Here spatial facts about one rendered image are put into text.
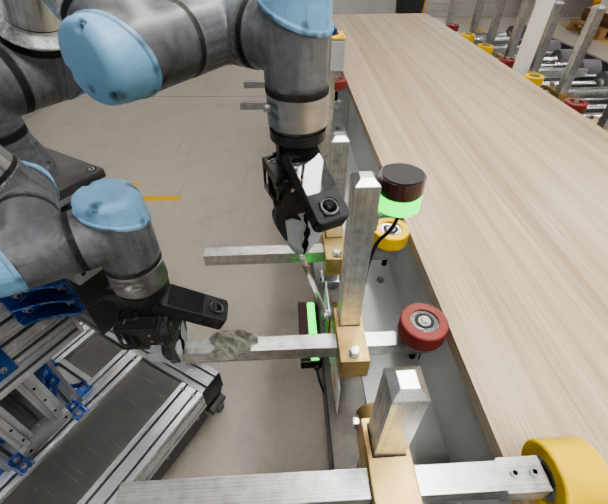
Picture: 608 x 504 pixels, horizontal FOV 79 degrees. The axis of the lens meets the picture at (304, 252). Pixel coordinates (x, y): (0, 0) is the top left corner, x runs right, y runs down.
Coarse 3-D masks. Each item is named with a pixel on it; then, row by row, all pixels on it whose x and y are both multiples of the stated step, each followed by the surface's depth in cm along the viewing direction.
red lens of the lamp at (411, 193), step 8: (424, 176) 48; (384, 184) 47; (392, 184) 46; (424, 184) 47; (384, 192) 48; (392, 192) 47; (400, 192) 46; (408, 192) 46; (416, 192) 47; (400, 200) 47; (408, 200) 47
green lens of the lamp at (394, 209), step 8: (384, 200) 48; (416, 200) 48; (384, 208) 49; (392, 208) 48; (400, 208) 48; (408, 208) 48; (416, 208) 49; (392, 216) 49; (400, 216) 49; (408, 216) 49
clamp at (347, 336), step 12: (336, 312) 68; (336, 324) 66; (360, 324) 66; (336, 336) 65; (348, 336) 65; (360, 336) 65; (348, 348) 63; (360, 348) 63; (348, 360) 61; (360, 360) 61; (348, 372) 63; (360, 372) 63
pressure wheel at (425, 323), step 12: (408, 312) 64; (420, 312) 64; (432, 312) 64; (408, 324) 62; (420, 324) 62; (432, 324) 62; (444, 324) 62; (408, 336) 61; (420, 336) 60; (432, 336) 60; (444, 336) 61; (420, 348) 61; (432, 348) 61
